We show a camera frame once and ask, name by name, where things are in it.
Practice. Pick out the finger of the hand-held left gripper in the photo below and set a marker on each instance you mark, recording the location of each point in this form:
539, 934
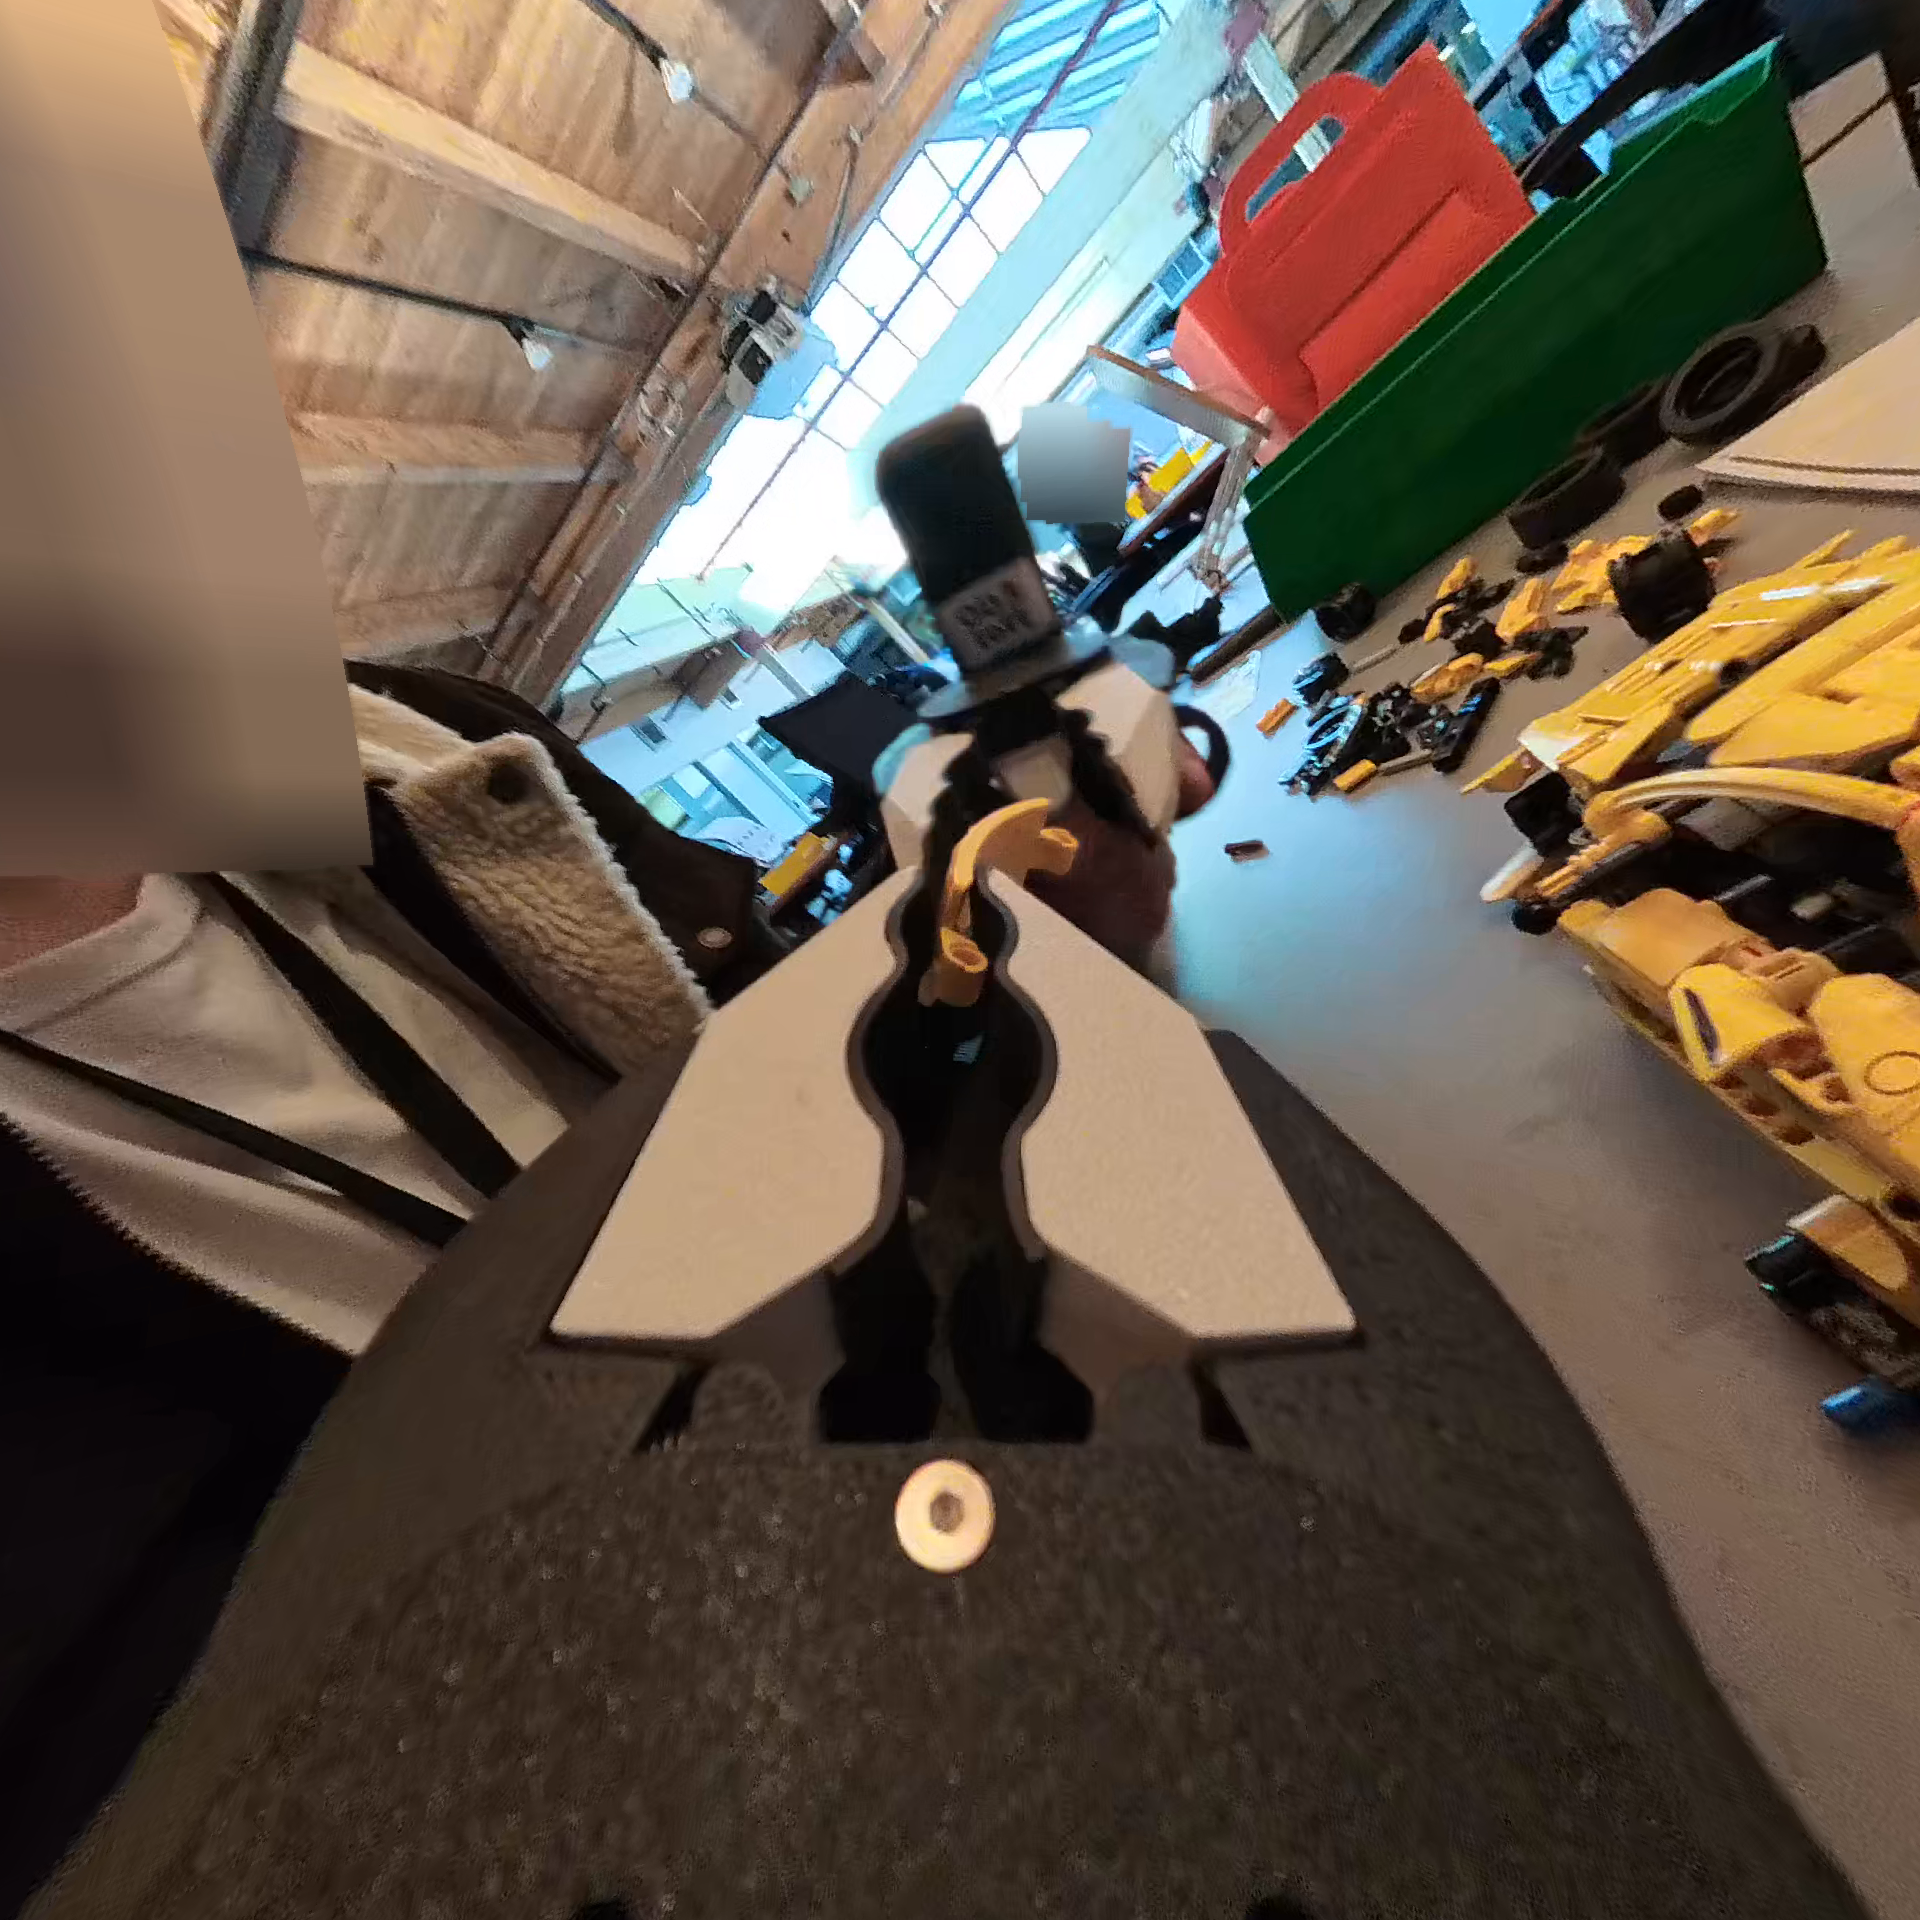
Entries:
1140, 734
919, 794

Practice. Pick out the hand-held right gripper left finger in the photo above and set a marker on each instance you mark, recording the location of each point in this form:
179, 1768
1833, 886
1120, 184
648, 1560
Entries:
751, 1170

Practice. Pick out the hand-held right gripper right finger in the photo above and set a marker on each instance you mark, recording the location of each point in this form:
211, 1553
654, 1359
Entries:
1170, 1185

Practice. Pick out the yellow toy brick car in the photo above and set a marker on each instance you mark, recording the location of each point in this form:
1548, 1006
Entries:
1800, 704

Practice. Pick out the grey desk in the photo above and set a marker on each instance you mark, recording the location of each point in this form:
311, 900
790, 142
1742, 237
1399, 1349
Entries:
1424, 1080

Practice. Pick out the person's left hand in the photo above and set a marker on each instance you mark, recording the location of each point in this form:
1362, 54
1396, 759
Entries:
1125, 884

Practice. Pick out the large window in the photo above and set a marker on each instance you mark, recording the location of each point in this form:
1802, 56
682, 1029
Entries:
840, 390

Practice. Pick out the small black toy wheel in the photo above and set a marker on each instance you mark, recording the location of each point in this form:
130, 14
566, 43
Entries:
1346, 613

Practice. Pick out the ceiling mounted device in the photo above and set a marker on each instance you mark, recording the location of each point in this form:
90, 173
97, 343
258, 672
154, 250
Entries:
765, 344

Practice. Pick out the pile of yellow black bricks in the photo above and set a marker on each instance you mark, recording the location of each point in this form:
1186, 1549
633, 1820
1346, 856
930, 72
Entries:
1449, 683

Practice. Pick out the ceiling spotlight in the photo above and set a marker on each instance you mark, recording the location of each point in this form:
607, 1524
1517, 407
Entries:
679, 78
537, 349

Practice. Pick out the red tote bag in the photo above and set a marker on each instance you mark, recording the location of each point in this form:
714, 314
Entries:
1351, 255

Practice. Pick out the black toy tyre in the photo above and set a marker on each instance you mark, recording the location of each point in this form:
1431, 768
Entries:
1724, 382
1658, 585
1561, 503
1620, 428

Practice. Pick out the green plastic bin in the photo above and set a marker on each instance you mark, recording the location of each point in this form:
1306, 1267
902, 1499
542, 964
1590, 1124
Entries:
1500, 374

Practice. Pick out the light grey top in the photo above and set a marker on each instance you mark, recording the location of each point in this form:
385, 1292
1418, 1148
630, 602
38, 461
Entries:
150, 1021

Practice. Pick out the open instruction booklet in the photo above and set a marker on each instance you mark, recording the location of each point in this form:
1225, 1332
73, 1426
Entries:
1830, 435

